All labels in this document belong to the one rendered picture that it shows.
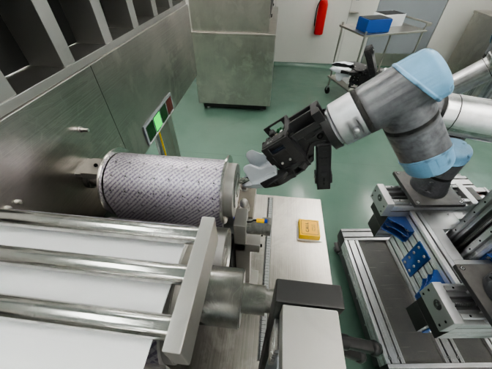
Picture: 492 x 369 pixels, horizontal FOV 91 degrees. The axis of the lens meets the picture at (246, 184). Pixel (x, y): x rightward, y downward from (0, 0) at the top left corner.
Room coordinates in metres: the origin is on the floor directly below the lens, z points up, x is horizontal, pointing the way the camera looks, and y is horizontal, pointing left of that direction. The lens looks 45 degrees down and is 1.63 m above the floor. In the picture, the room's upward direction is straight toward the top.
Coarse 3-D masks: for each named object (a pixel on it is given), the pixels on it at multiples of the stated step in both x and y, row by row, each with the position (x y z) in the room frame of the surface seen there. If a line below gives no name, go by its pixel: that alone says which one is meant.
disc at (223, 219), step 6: (228, 156) 0.39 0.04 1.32; (228, 162) 0.38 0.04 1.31; (222, 174) 0.33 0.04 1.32; (222, 180) 0.32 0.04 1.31; (222, 186) 0.32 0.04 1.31; (222, 192) 0.31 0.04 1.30; (222, 198) 0.30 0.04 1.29; (222, 204) 0.30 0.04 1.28; (222, 210) 0.29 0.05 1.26; (222, 216) 0.29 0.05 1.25; (222, 222) 0.29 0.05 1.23
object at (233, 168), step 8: (232, 168) 0.36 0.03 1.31; (232, 176) 0.34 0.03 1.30; (232, 184) 0.33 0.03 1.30; (224, 192) 0.32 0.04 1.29; (232, 192) 0.32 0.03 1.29; (224, 200) 0.31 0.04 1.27; (232, 200) 0.31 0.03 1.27; (224, 208) 0.31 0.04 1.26; (232, 208) 0.31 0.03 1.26; (232, 216) 0.31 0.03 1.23
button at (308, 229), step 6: (300, 222) 0.52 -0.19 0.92; (306, 222) 0.52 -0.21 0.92; (312, 222) 0.52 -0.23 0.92; (300, 228) 0.49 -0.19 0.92; (306, 228) 0.49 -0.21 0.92; (312, 228) 0.49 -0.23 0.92; (318, 228) 0.49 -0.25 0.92; (300, 234) 0.46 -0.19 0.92; (306, 234) 0.46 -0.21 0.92; (312, 234) 0.46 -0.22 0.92; (318, 234) 0.46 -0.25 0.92
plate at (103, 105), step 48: (144, 48) 0.81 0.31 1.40; (192, 48) 1.27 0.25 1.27; (48, 96) 0.42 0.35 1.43; (96, 96) 0.53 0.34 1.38; (144, 96) 0.73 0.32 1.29; (0, 144) 0.30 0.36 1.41; (48, 144) 0.36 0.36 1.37; (96, 144) 0.46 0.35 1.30; (144, 144) 0.64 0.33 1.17; (0, 192) 0.25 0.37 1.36; (48, 192) 0.31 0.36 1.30; (96, 192) 0.39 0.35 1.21
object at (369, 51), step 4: (368, 48) 1.08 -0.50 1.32; (372, 48) 1.08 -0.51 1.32; (364, 52) 1.10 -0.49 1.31; (368, 52) 1.08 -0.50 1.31; (372, 52) 1.08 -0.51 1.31; (368, 56) 1.08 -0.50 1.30; (372, 56) 1.07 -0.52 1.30; (368, 60) 1.08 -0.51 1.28; (372, 60) 1.07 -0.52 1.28; (368, 64) 1.08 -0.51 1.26; (372, 64) 1.07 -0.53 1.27; (376, 64) 1.10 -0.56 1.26; (368, 68) 1.08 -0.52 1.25; (372, 68) 1.07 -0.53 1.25; (376, 68) 1.09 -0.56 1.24; (372, 72) 1.07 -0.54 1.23
